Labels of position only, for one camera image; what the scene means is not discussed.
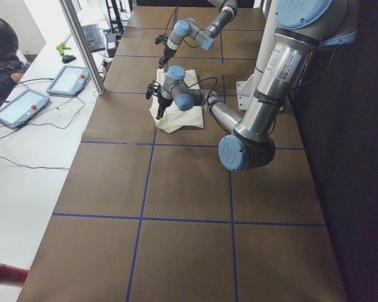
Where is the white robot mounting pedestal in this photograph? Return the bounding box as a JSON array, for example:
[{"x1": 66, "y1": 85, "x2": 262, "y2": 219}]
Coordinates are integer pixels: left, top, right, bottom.
[{"x1": 236, "y1": 0, "x2": 278, "y2": 111}]

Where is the black keyboard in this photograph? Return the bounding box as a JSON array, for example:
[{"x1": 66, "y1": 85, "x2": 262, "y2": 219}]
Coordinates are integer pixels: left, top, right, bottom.
[{"x1": 81, "y1": 25, "x2": 105, "y2": 52}]

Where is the black computer mouse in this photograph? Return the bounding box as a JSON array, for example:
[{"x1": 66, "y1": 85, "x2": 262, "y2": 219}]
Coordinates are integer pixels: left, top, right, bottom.
[{"x1": 62, "y1": 55, "x2": 76, "y2": 64}]

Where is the white long-sleeve printed shirt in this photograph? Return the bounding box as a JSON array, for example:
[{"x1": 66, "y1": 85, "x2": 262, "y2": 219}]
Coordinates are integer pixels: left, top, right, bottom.
[{"x1": 149, "y1": 69, "x2": 204, "y2": 133}]

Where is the teach pendant tablet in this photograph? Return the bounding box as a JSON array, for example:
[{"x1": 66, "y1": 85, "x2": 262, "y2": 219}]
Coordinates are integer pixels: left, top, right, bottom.
[
  {"x1": 0, "y1": 89, "x2": 50, "y2": 128},
  {"x1": 46, "y1": 66, "x2": 90, "y2": 97}
]

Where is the small black box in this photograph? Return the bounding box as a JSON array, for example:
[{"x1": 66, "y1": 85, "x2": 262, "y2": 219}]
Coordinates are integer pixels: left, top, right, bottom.
[{"x1": 105, "y1": 33, "x2": 117, "y2": 58}]

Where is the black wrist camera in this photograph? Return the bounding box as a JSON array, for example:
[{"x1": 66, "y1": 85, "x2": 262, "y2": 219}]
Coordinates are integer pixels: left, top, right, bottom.
[
  {"x1": 146, "y1": 81, "x2": 162, "y2": 99},
  {"x1": 154, "y1": 34, "x2": 169, "y2": 45}
]

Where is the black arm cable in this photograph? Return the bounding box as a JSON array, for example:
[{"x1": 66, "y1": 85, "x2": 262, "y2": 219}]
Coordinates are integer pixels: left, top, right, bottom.
[{"x1": 188, "y1": 77, "x2": 218, "y2": 101}]

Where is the red cylinder tube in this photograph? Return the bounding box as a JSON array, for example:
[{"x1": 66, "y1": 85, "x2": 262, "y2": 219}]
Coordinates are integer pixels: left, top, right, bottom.
[{"x1": 0, "y1": 263, "x2": 29, "y2": 288}]

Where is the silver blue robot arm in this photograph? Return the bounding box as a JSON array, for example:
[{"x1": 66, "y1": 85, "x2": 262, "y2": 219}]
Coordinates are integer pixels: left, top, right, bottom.
[
  {"x1": 155, "y1": 0, "x2": 238, "y2": 69},
  {"x1": 146, "y1": 1, "x2": 360, "y2": 172}
]

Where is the seated person in black jacket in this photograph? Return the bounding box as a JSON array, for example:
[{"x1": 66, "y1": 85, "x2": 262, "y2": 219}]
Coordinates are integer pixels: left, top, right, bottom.
[{"x1": 0, "y1": 18, "x2": 29, "y2": 104}]

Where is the near teach pendant tablet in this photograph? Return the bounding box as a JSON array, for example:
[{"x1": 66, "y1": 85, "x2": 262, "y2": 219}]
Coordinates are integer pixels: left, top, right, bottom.
[{"x1": 0, "y1": 89, "x2": 50, "y2": 128}]

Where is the aluminium frame post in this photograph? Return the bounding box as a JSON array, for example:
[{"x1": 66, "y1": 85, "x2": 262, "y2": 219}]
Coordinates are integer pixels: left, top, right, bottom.
[{"x1": 59, "y1": 0, "x2": 106, "y2": 96}]

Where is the green plastic tool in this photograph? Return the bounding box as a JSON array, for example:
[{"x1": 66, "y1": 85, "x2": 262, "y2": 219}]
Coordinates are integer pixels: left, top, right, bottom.
[{"x1": 56, "y1": 43, "x2": 71, "y2": 57}]

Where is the far teach pendant tablet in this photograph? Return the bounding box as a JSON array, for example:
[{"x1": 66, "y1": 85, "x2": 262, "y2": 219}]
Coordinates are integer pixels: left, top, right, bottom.
[{"x1": 46, "y1": 66, "x2": 90, "y2": 97}]

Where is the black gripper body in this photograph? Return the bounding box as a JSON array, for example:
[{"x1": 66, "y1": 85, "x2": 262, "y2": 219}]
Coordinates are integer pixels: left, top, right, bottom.
[
  {"x1": 157, "y1": 94, "x2": 172, "y2": 108},
  {"x1": 163, "y1": 46, "x2": 176, "y2": 59}
]

